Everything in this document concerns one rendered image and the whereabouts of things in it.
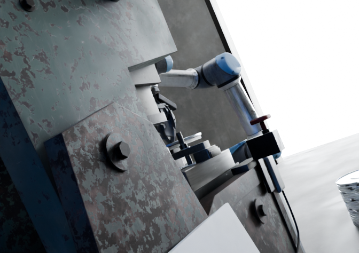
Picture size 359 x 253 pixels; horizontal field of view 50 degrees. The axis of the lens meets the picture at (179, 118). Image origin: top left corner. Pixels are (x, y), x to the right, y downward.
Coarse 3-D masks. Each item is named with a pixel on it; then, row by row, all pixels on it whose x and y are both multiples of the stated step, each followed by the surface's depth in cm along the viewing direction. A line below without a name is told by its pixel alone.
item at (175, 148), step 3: (192, 138) 137; (195, 138) 139; (198, 138) 140; (186, 141) 133; (189, 141) 134; (177, 144) 128; (168, 147) 123; (171, 147) 124; (174, 147) 125; (177, 147) 131; (171, 150) 128; (174, 150) 128; (177, 150) 130; (171, 153) 127; (183, 159) 131; (186, 162) 132
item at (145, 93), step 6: (138, 90) 120; (144, 90) 123; (150, 90) 125; (144, 96) 121; (150, 96) 124; (144, 102) 120; (150, 102) 123; (144, 108) 119; (150, 108) 121; (156, 108) 124; (150, 114) 120
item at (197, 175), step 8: (224, 152) 118; (208, 160) 108; (216, 160) 112; (224, 160) 116; (232, 160) 121; (184, 168) 111; (192, 168) 100; (200, 168) 103; (208, 168) 107; (216, 168) 111; (224, 168) 115; (184, 176) 96; (192, 176) 99; (200, 176) 102; (208, 176) 105; (216, 176) 109; (192, 184) 97; (200, 184) 100
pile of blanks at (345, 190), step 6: (342, 186) 213; (348, 186) 207; (354, 186) 204; (342, 192) 215; (348, 192) 211; (354, 192) 205; (342, 198) 216; (348, 198) 209; (354, 198) 208; (348, 204) 211; (354, 204) 207; (348, 210) 214; (354, 210) 210; (354, 216) 212; (354, 222) 213
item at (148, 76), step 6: (150, 66) 126; (132, 72) 116; (138, 72) 119; (144, 72) 122; (150, 72) 125; (156, 72) 127; (132, 78) 115; (138, 78) 118; (144, 78) 120; (150, 78) 123; (156, 78) 126; (138, 84) 117; (144, 84) 120; (150, 84) 124; (156, 84) 128
